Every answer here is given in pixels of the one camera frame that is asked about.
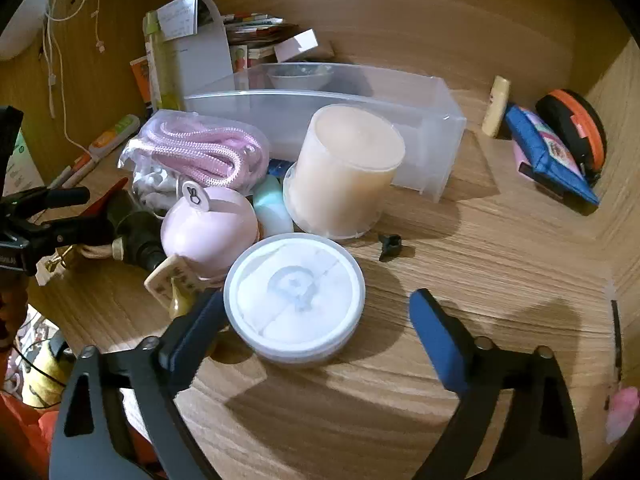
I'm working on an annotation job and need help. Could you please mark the small black clip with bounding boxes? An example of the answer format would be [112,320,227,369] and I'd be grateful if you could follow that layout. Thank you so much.
[377,233,405,262]

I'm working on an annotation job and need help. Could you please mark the mint green tube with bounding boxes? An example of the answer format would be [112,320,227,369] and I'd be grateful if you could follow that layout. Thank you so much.
[252,176,295,236]

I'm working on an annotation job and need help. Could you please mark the yellow charm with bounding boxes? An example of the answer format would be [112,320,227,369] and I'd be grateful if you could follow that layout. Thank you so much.
[169,280,201,321]

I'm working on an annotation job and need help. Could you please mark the dark glass bottle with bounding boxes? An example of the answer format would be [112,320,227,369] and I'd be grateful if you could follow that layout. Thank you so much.
[107,192,168,271]

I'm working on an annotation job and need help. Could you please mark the white paper receipt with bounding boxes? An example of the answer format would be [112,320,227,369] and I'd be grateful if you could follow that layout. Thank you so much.
[159,0,196,40]

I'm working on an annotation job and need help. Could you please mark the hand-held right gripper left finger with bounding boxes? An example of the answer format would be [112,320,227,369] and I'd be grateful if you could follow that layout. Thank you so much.
[49,287,226,480]

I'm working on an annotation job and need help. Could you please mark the black and orange round case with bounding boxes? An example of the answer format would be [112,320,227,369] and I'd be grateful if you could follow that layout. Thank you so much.
[535,89,608,181]

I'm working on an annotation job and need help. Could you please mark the small cream bottle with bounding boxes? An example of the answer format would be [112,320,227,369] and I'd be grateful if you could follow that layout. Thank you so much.
[481,75,511,138]

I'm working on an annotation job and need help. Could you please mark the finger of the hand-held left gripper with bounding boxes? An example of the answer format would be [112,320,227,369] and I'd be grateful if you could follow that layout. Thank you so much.
[15,186,92,211]
[22,209,123,258]

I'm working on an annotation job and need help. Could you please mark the orange book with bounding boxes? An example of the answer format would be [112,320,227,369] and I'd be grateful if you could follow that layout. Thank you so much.
[130,55,153,111]

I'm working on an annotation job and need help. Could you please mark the white cables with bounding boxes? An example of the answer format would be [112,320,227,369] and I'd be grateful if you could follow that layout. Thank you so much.
[37,0,108,153]

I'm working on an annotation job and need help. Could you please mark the pink rope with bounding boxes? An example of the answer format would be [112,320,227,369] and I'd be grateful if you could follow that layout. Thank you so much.
[118,109,271,211]

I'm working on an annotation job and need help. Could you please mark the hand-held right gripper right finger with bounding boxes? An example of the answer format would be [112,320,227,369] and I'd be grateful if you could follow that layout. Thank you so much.
[409,287,586,480]

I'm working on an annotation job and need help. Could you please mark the cream thread cone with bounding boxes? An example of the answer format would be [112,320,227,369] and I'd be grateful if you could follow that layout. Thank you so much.
[283,104,406,240]

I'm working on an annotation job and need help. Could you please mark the white bag with green print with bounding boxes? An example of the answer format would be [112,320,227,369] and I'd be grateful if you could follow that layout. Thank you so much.
[0,127,46,198]

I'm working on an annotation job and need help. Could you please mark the orange and white marker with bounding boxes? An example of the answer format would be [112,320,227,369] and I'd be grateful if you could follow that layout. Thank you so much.
[49,154,96,186]
[66,161,107,189]

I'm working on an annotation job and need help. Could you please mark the green and orange tube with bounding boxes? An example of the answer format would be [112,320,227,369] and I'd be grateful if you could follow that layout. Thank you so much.
[89,114,141,161]

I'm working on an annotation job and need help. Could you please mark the clear plastic storage box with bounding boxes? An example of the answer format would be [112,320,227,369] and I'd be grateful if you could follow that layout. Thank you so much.
[184,62,467,203]

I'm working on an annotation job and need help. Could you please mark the pink round case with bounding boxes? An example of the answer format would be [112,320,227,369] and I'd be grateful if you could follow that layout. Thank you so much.
[161,180,260,281]

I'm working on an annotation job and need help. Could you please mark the blue zip pouch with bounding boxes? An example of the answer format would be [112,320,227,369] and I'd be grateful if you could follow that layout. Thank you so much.
[504,105,600,216]

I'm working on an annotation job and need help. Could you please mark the cream tile keychain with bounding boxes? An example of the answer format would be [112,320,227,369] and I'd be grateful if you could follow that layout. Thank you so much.
[144,255,201,306]

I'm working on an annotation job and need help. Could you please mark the small clear bowl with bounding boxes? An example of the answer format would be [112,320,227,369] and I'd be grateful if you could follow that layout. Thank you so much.
[266,62,335,92]

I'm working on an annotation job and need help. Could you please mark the round white cotton pad container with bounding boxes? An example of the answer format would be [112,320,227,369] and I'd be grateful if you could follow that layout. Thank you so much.
[223,233,367,366]

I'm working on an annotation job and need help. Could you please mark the fruit printed box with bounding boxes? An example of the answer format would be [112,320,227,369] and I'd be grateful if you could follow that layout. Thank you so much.
[230,42,276,73]

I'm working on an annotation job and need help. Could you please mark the stack of colourful packets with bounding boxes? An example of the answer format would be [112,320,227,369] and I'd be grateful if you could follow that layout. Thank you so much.
[222,11,301,61]

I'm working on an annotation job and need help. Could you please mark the pink and white box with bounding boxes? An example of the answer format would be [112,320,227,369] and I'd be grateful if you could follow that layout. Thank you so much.
[274,29,335,63]

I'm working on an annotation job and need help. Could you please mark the white rounded object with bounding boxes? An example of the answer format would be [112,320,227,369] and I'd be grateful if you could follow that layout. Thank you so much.
[0,0,51,61]

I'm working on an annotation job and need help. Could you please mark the pink fluffy object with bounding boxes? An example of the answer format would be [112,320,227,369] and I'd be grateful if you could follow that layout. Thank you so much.
[605,385,635,445]

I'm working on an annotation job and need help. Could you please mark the white paper bag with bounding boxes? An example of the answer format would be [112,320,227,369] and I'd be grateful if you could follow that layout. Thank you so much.
[159,0,235,111]

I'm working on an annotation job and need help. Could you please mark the yellow plush toy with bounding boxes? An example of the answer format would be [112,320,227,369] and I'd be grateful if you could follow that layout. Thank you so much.
[22,340,76,408]

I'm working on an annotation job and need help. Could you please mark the orange cloth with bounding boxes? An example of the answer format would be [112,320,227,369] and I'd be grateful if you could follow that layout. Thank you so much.
[0,392,166,480]

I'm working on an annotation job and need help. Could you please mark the yellow-green liquid bottle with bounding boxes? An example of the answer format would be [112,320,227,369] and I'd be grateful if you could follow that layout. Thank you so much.
[144,10,181,111]

